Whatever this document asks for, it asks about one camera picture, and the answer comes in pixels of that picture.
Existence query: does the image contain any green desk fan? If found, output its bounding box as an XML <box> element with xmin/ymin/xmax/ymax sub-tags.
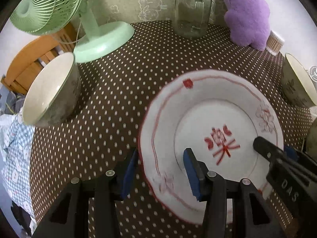
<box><xmin>10</xmin><ymin>0</ymin><xmax>134</xmax><ymax>63</ymax></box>

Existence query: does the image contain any blue checkered cloth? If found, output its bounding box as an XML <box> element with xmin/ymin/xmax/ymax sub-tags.
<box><xmin>1</xmin><ymin>112</ymin><xmax>36</xmax><ymax>237</ymax></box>

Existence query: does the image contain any brown polka dot tablecloth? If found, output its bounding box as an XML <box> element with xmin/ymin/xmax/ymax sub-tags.
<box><xmin>29</xmin><ymin>19</ymin><xmax>314</xmax><ymax>238</ymax></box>

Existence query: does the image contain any cotton swab container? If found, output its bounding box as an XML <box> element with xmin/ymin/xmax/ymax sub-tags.
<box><xmin>265</xmin><ymin>30</ymin><xmax>285</xmax><ymax>56</ymax></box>

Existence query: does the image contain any glass jar black lid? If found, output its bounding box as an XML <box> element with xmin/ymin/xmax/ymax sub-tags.
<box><xmin>173</xmin><ymin>0</ymin><xmax>212</xmax><ymax>39</ymax></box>

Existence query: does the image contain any orange wooden chair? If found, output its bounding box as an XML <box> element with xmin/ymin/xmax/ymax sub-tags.
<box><xmin>1</xmin><ymin>23</ymin><xmax>77</xmax><ymax>95</ymax></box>

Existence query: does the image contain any purple plush toy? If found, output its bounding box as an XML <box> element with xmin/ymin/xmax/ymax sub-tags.
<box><xmin>223</xmin><ymin>0</ymin><xmax>270</xmax><ymax>51</ymax></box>

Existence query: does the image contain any white plate red pattern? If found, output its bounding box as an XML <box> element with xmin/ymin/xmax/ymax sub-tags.
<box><xmin>139</xmin><ymin>69</ymin><xmax>284</xmax><ymax>225</ymax></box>

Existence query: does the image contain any white floor fan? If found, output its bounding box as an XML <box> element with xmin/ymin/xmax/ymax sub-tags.
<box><xmin>307</xmin><ymin>66</ymin><xmax>317</xmax><ymax>117</ymax></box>

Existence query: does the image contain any green ceramic bowl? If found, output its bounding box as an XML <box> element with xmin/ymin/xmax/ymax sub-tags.
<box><xmin>22</xmin><ymin>52</ymin><xmax>81</xmax><ymax>127</ymax></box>
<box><xmin>281</xmin><ymin>53</ymin><xmax>316</xmax><ymax>108</ymax></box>

